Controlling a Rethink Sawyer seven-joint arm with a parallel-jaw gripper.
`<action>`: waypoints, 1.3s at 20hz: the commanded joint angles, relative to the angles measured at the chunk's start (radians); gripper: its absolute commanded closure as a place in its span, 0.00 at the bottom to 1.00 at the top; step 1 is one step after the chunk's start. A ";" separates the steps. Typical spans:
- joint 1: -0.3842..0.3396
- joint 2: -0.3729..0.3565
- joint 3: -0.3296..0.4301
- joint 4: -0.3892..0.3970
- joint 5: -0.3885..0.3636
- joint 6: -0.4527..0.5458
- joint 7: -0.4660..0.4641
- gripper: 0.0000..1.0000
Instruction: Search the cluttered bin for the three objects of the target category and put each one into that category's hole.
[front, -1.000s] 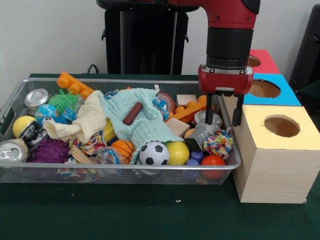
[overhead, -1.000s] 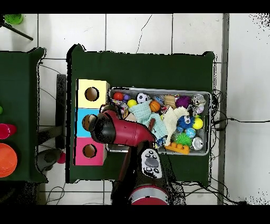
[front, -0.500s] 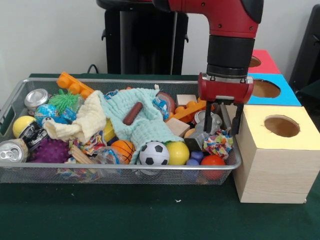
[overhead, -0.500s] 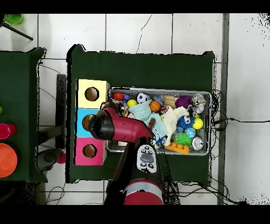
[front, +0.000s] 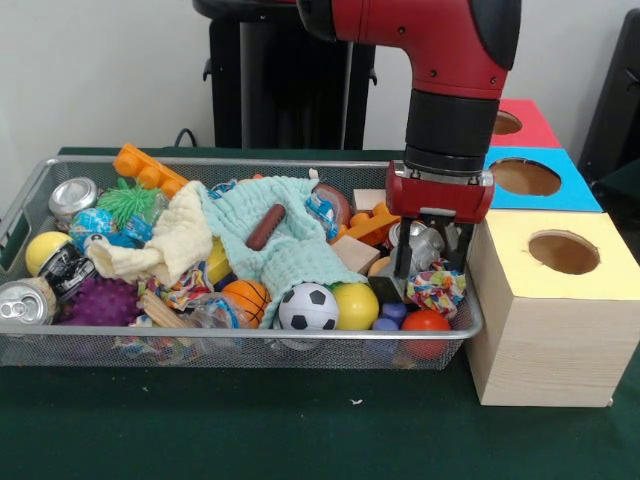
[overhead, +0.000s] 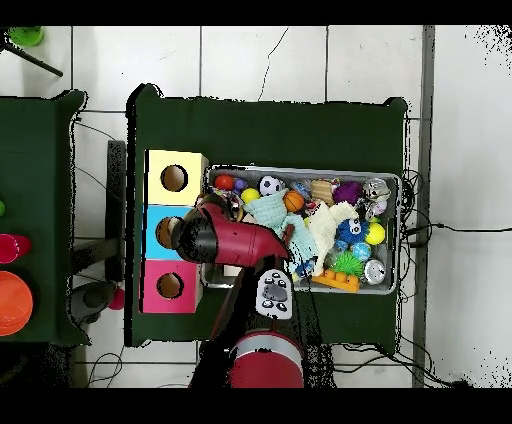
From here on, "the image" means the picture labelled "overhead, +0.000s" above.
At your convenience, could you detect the colourful patterned cloth scrunchie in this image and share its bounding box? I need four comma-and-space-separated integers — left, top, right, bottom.
205, 186, 243, 213

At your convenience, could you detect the wooden box with three holes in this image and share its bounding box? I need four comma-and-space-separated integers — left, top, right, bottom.
139, 149, 210, 315

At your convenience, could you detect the silver mesh bin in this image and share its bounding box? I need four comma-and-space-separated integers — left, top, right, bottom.
201, 164, 402, 296

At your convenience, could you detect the mint green cloth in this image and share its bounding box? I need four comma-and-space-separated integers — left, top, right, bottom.
242, 190, 320, 277

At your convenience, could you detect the black and white soccer ball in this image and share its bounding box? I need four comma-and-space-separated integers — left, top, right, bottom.
258, 175, 284, 197

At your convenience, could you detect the small orange basketball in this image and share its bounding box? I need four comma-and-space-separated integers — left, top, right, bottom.
282, 190, 306, 214

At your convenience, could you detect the cream cloth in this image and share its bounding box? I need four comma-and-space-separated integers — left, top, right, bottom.
306, 199, 360, 277

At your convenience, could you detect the dark green table cloth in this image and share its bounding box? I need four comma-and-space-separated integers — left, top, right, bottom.
0, 89, 92, 348
124, 83, 409, 348

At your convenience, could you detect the purple spiky ball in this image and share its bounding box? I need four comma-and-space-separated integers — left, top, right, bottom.
332, 180, 364, 206

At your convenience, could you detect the long orange toy brick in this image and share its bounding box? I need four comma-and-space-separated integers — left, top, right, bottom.
310, 267, 361, 294

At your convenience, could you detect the black metal stand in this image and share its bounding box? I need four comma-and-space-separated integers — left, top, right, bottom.
105, 139, 128, 283

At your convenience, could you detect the grey rounded device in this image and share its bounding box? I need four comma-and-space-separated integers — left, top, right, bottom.
69, 279, 118, 326

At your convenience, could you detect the pink cup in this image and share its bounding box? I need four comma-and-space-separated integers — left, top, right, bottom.
0, 233, 33, 265

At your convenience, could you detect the orange round disc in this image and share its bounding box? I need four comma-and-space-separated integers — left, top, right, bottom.
0, 270, 34, 337

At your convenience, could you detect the black rod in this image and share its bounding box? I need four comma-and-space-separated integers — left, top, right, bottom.
0, 38, 64, 78

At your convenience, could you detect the green round object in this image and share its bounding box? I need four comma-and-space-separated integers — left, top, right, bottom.
7, 26, 45, 48

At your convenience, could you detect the black cable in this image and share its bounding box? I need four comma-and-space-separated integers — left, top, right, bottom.
403, 221, 512, 234

